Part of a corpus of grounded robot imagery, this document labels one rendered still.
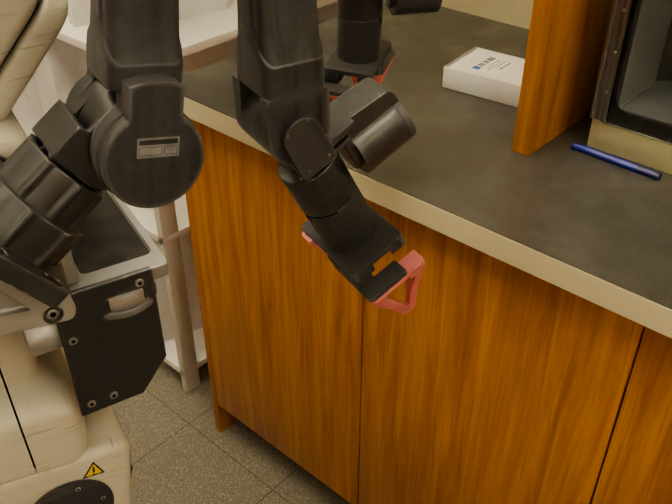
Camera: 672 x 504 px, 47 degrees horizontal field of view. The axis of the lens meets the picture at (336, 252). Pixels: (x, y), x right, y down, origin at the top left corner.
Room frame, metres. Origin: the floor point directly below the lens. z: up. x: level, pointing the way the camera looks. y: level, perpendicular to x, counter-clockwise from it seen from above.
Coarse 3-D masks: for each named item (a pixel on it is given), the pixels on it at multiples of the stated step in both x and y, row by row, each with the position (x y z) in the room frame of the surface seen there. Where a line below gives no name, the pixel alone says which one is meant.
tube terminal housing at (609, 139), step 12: (600, 132) 1.07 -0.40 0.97; (612, 132) 1.06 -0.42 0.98; (624, 132) 1.04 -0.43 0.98; (588, 144) 1.08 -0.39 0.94; (600, 144) 1.07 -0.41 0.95; (612, 144) 1.05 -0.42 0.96; (624, 144) 1.04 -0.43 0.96; (636, 144) 1.03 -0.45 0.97; (648, 144) 1.02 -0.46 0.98; (660, 144) 1.01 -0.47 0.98; (624, 156) 1.04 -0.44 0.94; (636, 156) 1.03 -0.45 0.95; (648, 156) 1.02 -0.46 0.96; (660, 156) 1.00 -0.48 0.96; (660, 168) 1.00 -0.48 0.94
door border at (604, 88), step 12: (624, 0) 1.06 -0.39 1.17; (624, 12) 1.06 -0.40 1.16; (612, 24) 1.07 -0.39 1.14; (624, 24) 1.06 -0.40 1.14; (612, 36) 1.07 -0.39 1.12; (612, 48) 1.06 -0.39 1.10; (612, 60) 1.06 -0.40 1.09; (612, 72) 1.06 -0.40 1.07; (612, 84) 1.06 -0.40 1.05; (600, 96) 1.06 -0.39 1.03; (600, 108) 1.06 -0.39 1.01
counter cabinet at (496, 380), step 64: (192, 192) 1.32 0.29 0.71; (256, 192) 1.19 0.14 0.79; (256, 256) 1.20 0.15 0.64; (320, 256) 1.09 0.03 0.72; (384, 256) 1.00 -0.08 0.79; (448, 256) 0.92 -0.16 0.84; (256, 320) 1.21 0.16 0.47; (320, 320) 1.09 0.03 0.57; (384, 320) 0.99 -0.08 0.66; (448, 320) 0.91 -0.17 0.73; (512, 320) 0.84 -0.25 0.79; (576, 320) 0.78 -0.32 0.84; (256, 384) 1.22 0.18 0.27; (320, 384) 1.09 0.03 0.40; (384, 384) 0.99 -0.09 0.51; (448, 384) 0.90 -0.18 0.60; (512, 384) 0.83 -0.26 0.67; (576, 384) 0.77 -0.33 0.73; (640, 384) 0.72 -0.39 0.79; (320, 448) 1.10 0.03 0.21; (384, 448) 0.98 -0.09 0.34; (448, 448) 0.89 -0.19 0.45; (512, 448) 0.82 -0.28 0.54; (576, 448) 0.75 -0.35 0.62; (640, 448) 0.70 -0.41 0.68
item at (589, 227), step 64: (448, 128) 1.14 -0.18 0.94; (512, 128) 1.14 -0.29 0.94; (576, 128) 1.14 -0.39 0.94; (384, 192) 0.96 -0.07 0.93; (448, 192) 0.94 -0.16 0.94; (512, 192) 0.94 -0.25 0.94; (576, 192) 0.94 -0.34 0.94; (640, 192) 0.94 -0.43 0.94; (512, 256) 0.82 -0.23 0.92; (576, 256) 0.79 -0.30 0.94; (640, 256) 0.79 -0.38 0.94; (640, 320) 0.70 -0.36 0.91
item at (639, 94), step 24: (648, 0) 1.04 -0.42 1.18; (648, 24) 1.04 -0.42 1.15; (624, 48) 1.05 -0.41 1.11; (648, 48) 1.03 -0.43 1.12; (624, 72) 1.05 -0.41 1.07; (648, 72) 1.02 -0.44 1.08; (624, 96) 1.04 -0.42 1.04; (648, 96) 1.02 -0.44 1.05; (600, 120) 1.06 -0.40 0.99; (624, 120) 1.04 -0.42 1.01; (648, 120) 1.01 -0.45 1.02
